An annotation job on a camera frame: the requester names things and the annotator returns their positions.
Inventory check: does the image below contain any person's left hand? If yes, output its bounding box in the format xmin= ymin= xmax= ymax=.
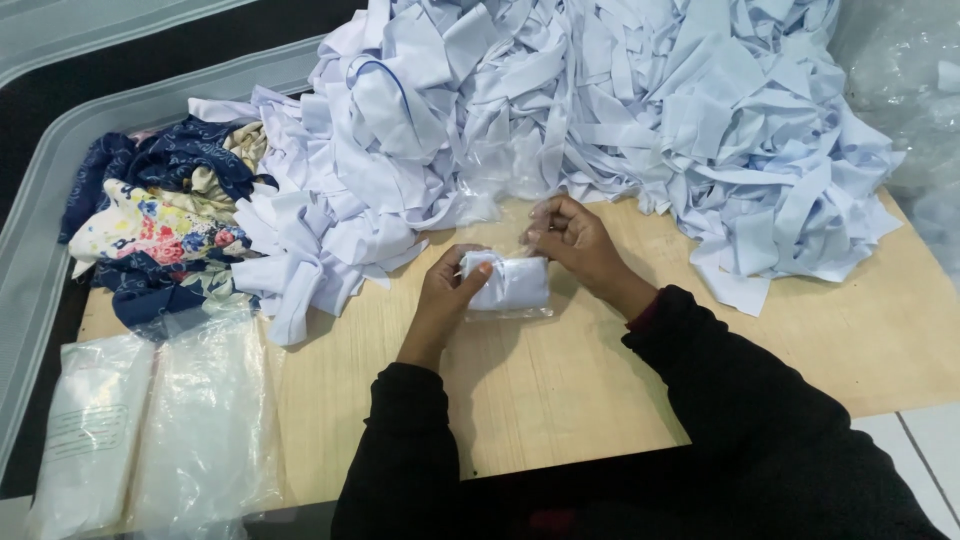
xmin=395 ymin=243 xmax=496 ymax=370

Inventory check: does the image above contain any large clear plastic sack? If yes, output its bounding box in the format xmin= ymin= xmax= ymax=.
xmin=827 ymin=0 xmax=960 ymax=295

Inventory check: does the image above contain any small clear plastic bag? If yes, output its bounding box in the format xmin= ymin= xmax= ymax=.
xmin=454 ymin=187 xmax=558 ymax=325

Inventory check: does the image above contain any plain pack of plastic bags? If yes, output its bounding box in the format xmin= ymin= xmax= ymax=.
xmin=129 ymin=303 xmax=288 ymax=540

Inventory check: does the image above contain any cream floral fabric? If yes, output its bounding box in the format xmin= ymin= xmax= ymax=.
xmin=67 ymin=178 xmax=260 ymax=280

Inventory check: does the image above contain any white fabric piece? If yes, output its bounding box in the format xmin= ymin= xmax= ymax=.
xmin=459 ymin=250 xmax=552 ymax=313

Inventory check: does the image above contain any person's right hand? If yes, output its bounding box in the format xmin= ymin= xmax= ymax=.
xmin=522 ymin=195 xmax=660 ymax=322

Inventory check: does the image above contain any translucent plastic bin lid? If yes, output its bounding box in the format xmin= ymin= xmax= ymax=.
xmin=0 ymin=0 xmax=260 ymax=90

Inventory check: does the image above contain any navy patterned fabric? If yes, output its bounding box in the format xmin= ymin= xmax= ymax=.
xmin=58 ymin=116 xmax=280 ymax=245

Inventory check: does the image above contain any heap of white fabric strips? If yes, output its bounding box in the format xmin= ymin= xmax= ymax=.
xmin=187 ymin=0 xmax=907 ymax=348

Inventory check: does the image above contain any translucent plastic storage bin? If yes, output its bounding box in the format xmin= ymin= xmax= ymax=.
xmin=0 ymin=33 xmax=327 ymax=470

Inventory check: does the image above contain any beige patterned fabric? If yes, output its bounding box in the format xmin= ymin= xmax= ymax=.
xmin=186 ymin=120 xmax=270 ymax=220

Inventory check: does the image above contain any printed pack of plastic bags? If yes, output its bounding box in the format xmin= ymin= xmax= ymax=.
xmin=24 ymin=333 xmax=157 ymax=540

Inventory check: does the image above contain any navy floral fabric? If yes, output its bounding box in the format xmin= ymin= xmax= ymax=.
xmin=91 ymin=251 xmax=262 ymax=342

